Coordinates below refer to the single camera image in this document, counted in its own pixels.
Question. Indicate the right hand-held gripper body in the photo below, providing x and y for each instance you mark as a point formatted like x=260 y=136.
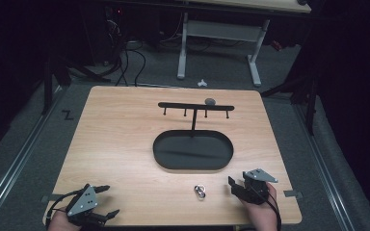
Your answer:
x=256 y=186

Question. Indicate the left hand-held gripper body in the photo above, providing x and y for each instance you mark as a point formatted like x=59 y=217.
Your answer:
x=83 y=201

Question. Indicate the person's right hand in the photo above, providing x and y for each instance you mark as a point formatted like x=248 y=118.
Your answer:
x=260 y=214

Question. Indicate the person's left hand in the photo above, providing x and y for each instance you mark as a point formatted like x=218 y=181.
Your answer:
x=59 y=222

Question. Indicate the grey tape strip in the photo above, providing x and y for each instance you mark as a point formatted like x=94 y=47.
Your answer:
x=49 y=198
x=293 y=193

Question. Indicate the black hook stand with tray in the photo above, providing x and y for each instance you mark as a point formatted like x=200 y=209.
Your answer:
x=193 y=148

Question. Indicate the grey round object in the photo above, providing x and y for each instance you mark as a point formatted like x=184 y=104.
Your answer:
x=210 y=101

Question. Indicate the white scrap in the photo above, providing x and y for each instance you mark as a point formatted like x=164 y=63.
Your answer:
x=202 y=83

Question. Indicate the black metal stand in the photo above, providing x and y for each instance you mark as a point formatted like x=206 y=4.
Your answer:
x=49 y=85
x=309 y=96

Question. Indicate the metal floor rail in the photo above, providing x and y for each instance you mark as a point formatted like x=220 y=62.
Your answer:
x=16 y=162
x=326 y=173

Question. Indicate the white metal frame desk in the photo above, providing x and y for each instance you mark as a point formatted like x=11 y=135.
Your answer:
x=220 y=30

